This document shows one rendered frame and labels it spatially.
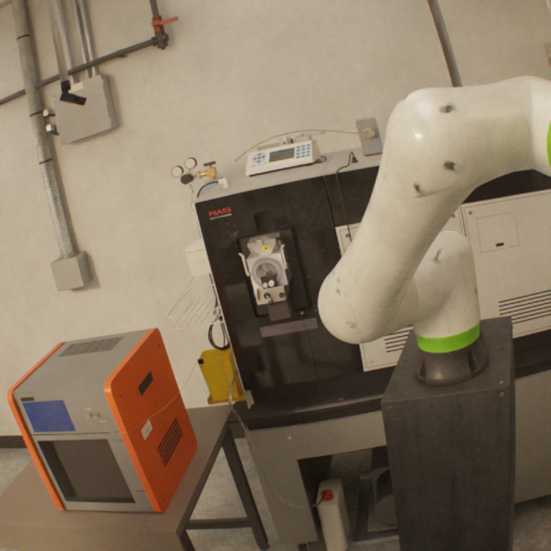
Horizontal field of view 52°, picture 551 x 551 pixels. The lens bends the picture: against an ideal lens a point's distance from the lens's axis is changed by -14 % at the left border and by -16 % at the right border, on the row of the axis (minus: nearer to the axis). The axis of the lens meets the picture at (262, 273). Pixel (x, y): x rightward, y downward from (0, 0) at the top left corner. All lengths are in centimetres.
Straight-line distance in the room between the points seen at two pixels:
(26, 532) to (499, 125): 172
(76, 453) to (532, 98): 144
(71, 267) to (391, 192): 275
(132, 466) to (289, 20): 218
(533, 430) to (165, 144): 218
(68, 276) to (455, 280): 259
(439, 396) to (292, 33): 226
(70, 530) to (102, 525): 11
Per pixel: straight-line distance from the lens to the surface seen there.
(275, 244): 188
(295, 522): 234
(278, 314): 194
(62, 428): 171
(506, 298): 203
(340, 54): 302
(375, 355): 204
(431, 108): 65
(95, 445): 169
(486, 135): 66
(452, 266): 103
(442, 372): 110
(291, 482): 222
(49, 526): 187
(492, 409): 108
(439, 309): 105
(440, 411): 109
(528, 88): 75
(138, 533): 171
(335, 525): 242
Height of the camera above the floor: 165
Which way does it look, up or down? 14 degrees down
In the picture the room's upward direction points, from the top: 14 degrees counter-clockwise
